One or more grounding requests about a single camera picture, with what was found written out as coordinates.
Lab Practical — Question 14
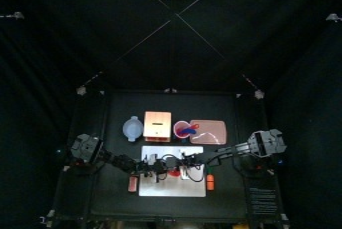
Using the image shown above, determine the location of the red drawer with wooden knob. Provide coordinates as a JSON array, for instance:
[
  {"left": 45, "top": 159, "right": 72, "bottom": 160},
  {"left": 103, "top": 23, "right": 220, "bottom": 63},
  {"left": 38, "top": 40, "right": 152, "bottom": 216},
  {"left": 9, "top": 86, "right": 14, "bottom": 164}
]
[{"left": 144, "top": 136, "right": 171, "bottom": 143}]

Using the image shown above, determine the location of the pale grey bowl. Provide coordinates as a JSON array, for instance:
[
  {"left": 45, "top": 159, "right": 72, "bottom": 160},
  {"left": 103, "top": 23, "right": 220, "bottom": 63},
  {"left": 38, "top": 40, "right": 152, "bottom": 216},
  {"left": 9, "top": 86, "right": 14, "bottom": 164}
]
[{"left": 121, "top": 115, "right": 144, "bottom": 143}]

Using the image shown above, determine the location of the wooden drawer box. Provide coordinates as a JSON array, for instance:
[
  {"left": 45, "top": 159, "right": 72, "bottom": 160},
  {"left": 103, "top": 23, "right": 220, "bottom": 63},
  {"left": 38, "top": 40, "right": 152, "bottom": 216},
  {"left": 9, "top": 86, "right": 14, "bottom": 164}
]
[{"left": 141, "top": 111, "right": 172, "bottom": 140}]

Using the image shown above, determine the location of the white cutting board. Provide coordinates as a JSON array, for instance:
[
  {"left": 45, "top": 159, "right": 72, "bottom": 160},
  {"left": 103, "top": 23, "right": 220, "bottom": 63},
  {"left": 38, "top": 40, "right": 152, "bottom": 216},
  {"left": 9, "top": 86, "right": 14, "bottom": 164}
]
[{"left": 137, "top": 145, "right": 208, "bottom": 198}]

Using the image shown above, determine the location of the orange toy stick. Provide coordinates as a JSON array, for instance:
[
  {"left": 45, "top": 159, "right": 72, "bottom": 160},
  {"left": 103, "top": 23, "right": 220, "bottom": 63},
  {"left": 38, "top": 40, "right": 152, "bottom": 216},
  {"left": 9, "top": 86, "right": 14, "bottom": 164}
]
[{"left": 205, "top": 173, "right": 216, "bottom": 192}]

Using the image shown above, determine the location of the blue utensil with red tip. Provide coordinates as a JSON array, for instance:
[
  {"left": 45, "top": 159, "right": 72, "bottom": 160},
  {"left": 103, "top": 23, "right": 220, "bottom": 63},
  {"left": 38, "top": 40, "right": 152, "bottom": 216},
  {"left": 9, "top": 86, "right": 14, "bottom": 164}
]
[{"left": 179, "top": 123, "right": 200, "bottom": 137}]

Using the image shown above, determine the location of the white text label sticker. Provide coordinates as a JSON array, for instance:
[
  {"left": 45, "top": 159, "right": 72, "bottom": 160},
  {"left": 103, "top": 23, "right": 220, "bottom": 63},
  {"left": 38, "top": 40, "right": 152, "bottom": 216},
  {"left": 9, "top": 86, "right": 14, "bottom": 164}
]
[{"left": 248, "top": 186, "right": 278, "bottom": 215}]

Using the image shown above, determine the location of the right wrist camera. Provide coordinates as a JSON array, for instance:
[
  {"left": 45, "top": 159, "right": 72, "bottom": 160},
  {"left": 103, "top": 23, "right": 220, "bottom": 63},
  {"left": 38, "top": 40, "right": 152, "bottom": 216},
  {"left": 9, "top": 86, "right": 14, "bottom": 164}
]
[{"left": 183, "top": 152, "right": 200, "bottom": 163}]

